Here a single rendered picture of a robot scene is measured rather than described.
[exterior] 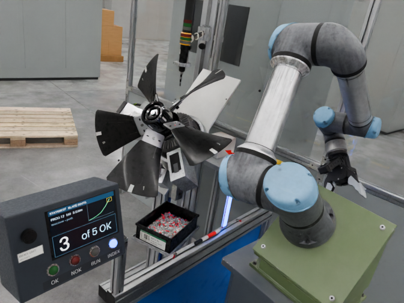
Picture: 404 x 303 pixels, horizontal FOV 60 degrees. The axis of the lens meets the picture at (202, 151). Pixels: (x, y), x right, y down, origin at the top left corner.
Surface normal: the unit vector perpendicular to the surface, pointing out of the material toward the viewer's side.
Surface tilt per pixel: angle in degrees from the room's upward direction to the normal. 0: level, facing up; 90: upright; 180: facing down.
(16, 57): 90
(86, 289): 0
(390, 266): 90
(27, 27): 90
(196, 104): 50
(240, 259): 0
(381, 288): 90
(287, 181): 42
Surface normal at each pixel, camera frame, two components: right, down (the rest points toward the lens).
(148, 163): 0.31, -0.29
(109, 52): 0.64, 0.38
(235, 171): -0.53, -0.35
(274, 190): -0.32, -0.53
